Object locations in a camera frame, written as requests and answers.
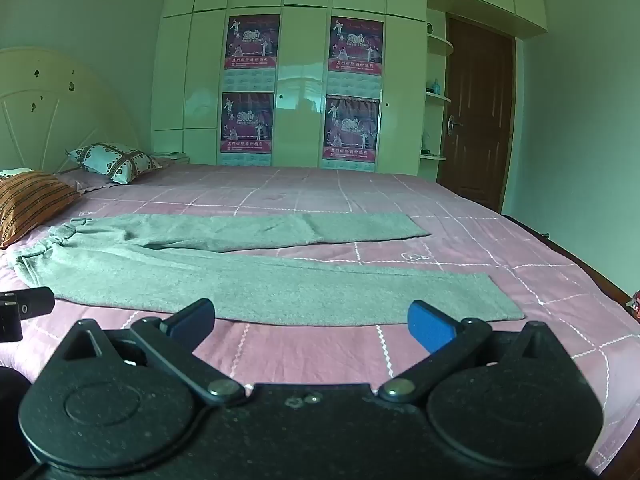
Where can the white teal patterned pillow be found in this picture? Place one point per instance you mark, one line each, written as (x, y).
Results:
(117, 160)

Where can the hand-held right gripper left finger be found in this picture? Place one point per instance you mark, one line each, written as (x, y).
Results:
(192, 319)

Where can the grey pants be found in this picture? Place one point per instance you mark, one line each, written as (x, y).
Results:
(225, 285)

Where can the cream wardrobe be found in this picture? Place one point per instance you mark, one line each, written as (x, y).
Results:
(300, 60)

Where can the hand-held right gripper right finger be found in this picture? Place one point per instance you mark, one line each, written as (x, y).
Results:
(431, 327)

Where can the brown wooden door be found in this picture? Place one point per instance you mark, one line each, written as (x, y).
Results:
(477, 115)

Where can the bed with pink checked sheet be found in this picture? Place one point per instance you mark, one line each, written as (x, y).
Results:
(310, 195)

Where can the teal bottle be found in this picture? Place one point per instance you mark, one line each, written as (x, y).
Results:
(435, 86)

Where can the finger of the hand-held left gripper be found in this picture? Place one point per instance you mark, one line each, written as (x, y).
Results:
(36, 302)

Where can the purple wall poster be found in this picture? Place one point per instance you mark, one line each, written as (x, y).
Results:
(350, 127)
(247, 122)
(252, 42)
(356, 45)

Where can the orange striped pillow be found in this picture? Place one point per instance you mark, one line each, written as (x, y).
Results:
(27, 205)

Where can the pink pillow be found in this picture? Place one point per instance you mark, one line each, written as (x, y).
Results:
(82, 180)

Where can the cream headboard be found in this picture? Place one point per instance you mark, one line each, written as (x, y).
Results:
(60, 110)

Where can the cream corner shelf unit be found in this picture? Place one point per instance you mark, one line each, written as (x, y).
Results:
(436, 95)

